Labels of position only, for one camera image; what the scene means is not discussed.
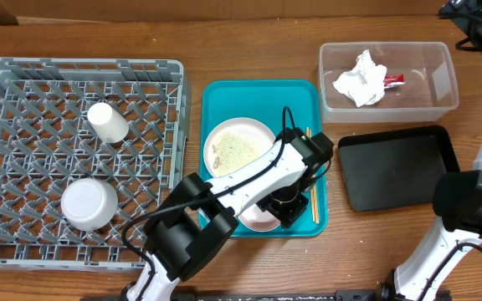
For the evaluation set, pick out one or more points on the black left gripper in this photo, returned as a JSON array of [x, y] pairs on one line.
[[288, 215]]

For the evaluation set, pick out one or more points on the pink small bowl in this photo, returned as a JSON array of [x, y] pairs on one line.
[[257, 220]]

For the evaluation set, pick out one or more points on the white napkin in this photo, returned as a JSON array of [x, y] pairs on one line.
[[364, 84]]

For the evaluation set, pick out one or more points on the red snack wrapper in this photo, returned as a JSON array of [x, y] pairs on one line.
[[392, 81]]

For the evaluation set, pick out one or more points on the cream white cup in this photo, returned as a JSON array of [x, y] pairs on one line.
[[109, 125]]

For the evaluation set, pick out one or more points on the grey ceramic bowl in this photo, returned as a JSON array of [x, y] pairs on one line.
[[89, 204]]

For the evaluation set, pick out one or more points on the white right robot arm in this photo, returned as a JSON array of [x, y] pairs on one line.
[[457, 202]]

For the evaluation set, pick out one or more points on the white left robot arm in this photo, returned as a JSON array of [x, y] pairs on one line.
[[190, 227]]

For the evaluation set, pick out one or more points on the grey plastic dishwasher rack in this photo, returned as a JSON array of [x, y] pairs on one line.
[[47, 142]]

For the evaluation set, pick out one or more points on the white plate with food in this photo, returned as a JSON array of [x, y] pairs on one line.
[[234, 143]]

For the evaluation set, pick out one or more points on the teal plastic tray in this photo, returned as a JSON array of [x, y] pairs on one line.
[[264, 100]]

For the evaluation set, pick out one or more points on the black tray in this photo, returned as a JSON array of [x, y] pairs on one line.
[[396, 168]]

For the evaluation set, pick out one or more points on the clear plastic bin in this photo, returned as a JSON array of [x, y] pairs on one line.
[[429, 91]]

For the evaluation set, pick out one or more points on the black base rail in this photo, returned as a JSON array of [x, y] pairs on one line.
[[340, 295]]

